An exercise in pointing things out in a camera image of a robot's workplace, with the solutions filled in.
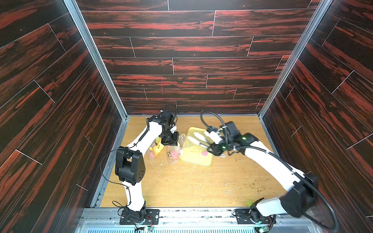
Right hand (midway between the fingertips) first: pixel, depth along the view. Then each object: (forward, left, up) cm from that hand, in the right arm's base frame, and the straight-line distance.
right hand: (214, 145), depth 82 cm
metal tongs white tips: (+2, +5, +2) cm, 5 cm away
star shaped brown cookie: (+2, +28, -15) cm, 32 cm away
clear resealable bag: (+5, +37, -12) cm, 39 cm away
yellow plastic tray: (+3, +11, -14) cm, 18 cm away
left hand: (+3, +21, -4) cm, 22 cm away
